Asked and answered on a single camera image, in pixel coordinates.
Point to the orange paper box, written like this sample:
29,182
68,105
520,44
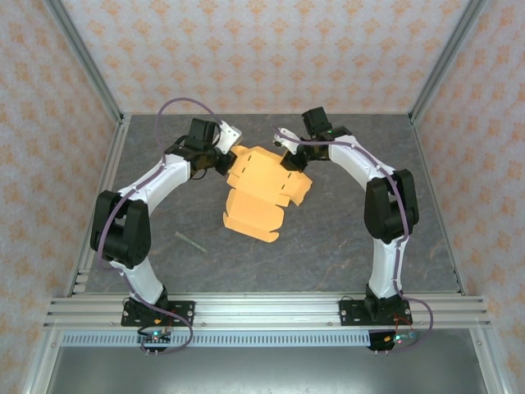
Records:
250,213

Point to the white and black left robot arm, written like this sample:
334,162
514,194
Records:
143,279

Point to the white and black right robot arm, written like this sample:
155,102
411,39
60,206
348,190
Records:
383,271

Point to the grey metal sheet panel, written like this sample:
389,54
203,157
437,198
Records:
266,369

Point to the aluminium table side rail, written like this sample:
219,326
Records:
118,143
439,205

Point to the aluminium frame post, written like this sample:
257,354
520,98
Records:
447,53
82,53

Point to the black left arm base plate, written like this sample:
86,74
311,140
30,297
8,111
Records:
184,312

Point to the aluminium mounting rail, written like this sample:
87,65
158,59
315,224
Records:
266,312

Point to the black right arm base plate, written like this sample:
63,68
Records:
348,314

